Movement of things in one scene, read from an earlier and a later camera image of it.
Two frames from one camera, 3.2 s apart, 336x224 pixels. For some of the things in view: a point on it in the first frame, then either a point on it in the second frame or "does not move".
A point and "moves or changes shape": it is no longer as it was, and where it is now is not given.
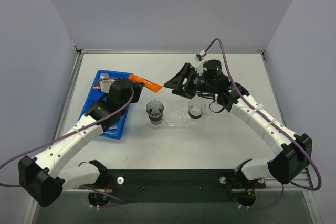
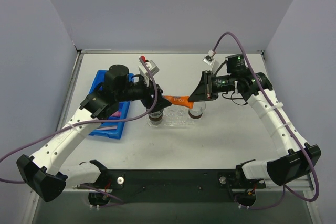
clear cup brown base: (196, 106) does not move
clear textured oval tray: (176, 114) does not move
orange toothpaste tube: (150, 86) moves or changes shape
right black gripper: (188, 82) to (207, 85)
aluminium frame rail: (303, 179) does not move
